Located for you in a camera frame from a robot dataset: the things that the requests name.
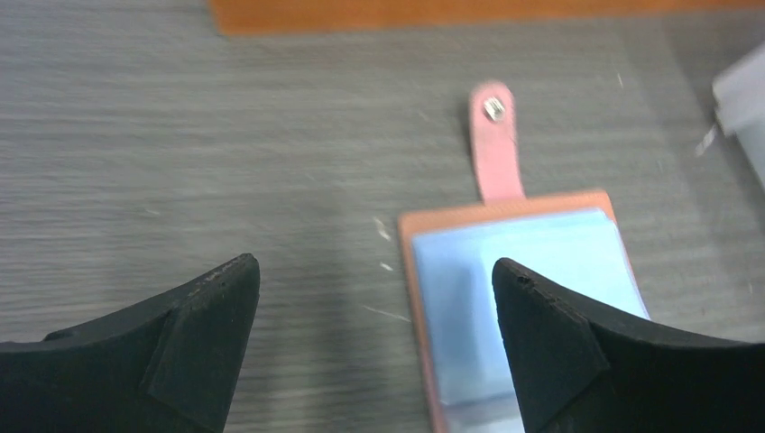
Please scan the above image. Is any white bin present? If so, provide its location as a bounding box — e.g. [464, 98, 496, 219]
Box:
[712, 43, 764, 186]

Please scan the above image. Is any orange compartment tray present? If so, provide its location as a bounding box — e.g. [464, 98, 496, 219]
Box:
[207, 0, 764, 36]

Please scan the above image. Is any tan leather card holder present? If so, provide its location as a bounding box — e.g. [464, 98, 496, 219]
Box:
[398, 80, 648, 432]

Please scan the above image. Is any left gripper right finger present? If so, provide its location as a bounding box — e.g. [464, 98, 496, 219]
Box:
[493, 258, 764, 432]

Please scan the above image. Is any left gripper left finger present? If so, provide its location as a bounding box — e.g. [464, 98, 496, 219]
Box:
[1, 253, 260, 432]

